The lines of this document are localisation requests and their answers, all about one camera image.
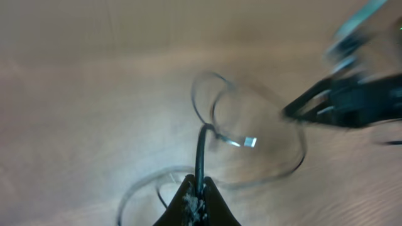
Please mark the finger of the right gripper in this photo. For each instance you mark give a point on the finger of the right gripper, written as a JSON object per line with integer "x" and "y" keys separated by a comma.
{"x": 313, "y": 106}

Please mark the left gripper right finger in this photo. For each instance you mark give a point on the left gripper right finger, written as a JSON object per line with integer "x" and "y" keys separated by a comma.
{"x": 216, "y": 211}

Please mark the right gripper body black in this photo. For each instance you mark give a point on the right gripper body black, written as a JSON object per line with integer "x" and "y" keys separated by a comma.
{"x": 359, "y": 104}

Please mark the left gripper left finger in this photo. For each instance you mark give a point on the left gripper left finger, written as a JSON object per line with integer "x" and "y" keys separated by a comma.
{"x": 182, "y": 210}

